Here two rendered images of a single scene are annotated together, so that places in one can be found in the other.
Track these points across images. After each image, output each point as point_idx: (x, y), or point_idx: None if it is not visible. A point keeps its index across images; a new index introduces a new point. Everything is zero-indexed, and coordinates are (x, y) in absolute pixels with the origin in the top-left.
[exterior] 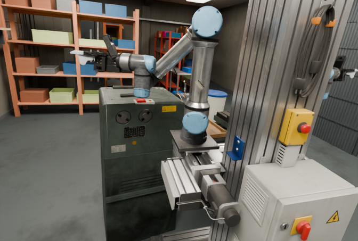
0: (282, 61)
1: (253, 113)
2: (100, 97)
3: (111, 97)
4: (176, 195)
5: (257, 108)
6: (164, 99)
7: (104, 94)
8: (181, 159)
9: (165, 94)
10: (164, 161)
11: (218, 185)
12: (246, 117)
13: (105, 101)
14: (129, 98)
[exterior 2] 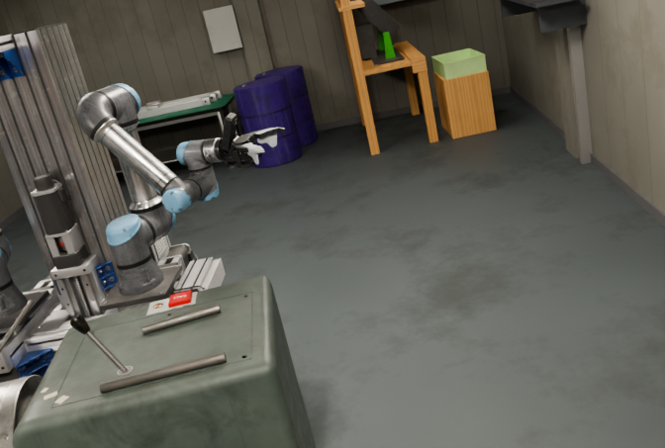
0: None
1: (113, 190)
2: (272, 316)
3: (245, 303)
4: (217, 259)
5: (112, 182)
6: (115, 318)
7: (260, 314)
8: (179, 288)
9: (80, 351)
10: (204, 288)
11: (171, 255)
12: (113, 203)
13: (262, 285)
14: (202, 307)
